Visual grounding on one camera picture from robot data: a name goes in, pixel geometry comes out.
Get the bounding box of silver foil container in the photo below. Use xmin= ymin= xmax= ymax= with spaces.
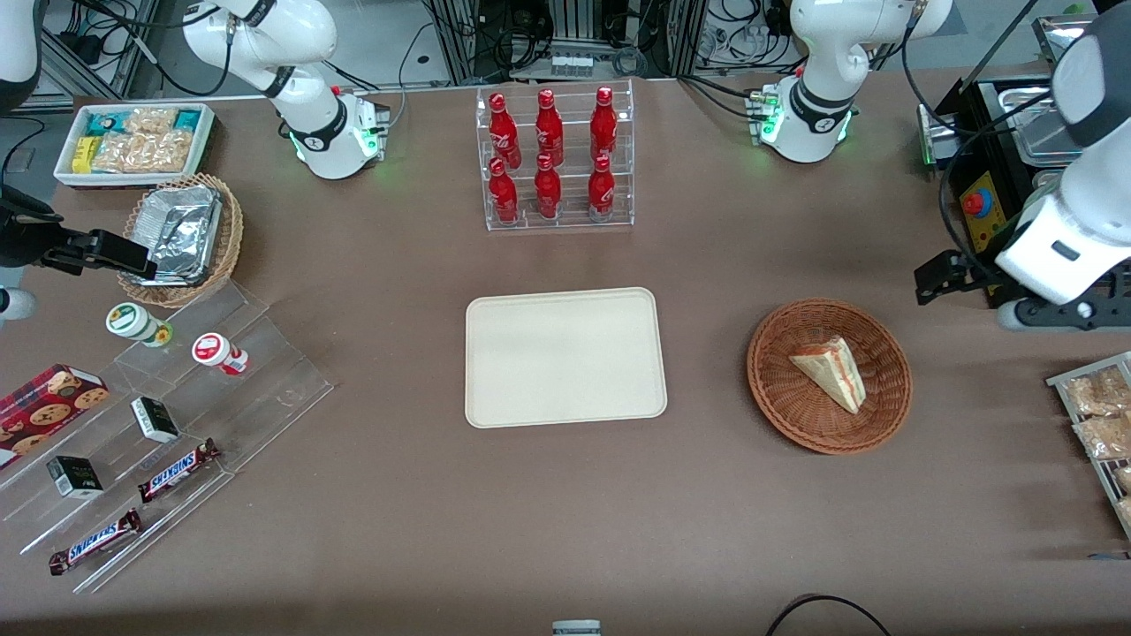
xmin=133 ymin=184 xmax=224 ymax=287

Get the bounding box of beige plastic tray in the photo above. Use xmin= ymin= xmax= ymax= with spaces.
xmin=465 ymin=286 xmax=669 ymax=430

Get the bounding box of red lid yogurt cup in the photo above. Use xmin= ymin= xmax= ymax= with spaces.
xmin=191 ymin=332 xmax=251 ymax=377

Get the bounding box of Snickers chocolate bar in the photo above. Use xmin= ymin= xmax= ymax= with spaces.
xmin=136 ymin=438 xmax=223 ymax=505
xmin=48 ymin=508 xmax=143 ymax=577

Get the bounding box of light tan wicker basket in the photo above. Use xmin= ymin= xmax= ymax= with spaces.
xmin=117 ymin=172 xmax=245 ymax=309

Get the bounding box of clear acrylic step display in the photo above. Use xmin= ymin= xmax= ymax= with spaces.
xmin=0 ymin=280 xmax=336 ymax=595

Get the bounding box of small black carton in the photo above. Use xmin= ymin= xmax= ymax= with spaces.
xmin=46 ymin=455 xmax=105 ymax=501
xmin=130 ymin=396 xmax=181 ymax=444

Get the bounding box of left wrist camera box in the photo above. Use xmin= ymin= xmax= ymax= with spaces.
xmin=998 ymin=295 xmax=1131 ymax=334

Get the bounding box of green lid yogurt cup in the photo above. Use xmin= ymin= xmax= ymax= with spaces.
xmin=105 ymin=302 xmax=174 ymax=349

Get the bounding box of clear acrylic bottle rack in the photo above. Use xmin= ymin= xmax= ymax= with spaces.
xmin=474 ymin=79 xmax=636 ymax=233

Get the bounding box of metal wire rack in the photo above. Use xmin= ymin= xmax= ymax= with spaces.
xmin=1046 ymin=351 xmax=1131 ymax=541

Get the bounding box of small clear cracker bag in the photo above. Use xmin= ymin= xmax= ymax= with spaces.
xmin=123 ymin=107 xmax=179 ymax=136

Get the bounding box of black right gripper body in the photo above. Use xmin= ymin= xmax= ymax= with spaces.
xmin=0 ymin=185 xmax=70 ymax=269

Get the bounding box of brown wicker basket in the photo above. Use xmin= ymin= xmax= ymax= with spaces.
xmin=747 ymin=298 xmax=914 ymax=457

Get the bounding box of black looped cable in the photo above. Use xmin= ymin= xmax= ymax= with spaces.
xmin=763 ymin=593 xmax=894 ymax=636

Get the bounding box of black hot food case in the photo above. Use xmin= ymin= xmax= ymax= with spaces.
xmin=916 ymin=13 xmax=1131 ymax=311

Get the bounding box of white rectangular snack bin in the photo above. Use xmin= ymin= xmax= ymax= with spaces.
xmin=53 ymin=102 xmax=218 ymax=189

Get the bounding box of red cola bottle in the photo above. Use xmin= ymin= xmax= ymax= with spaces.
xmin=588 ymin=154 xmax=618 ymax=223
xmin=534 ymin=154 xmax=564 ymax=221
xmin=488 ymin=92 xmax=523 ymax=170
xmin=589 ymin=86 xmax=619 ymax=163
xmin=535 ymin=88 xmax=566 ymax=169
xmin=488 ymin=157 xmax=520 ymax=225

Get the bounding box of red cookie box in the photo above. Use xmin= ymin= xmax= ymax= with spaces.
xmin=0 ymin=363 xmax=112 ymax=470

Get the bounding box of large clear cracker bag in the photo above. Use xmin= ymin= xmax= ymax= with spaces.
xmin=92 ymin=130 xmax=194 ymax=174

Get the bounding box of triangular sandwich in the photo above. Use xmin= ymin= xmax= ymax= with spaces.
xmin=788 ymin=336 xmax=868 ymax=415

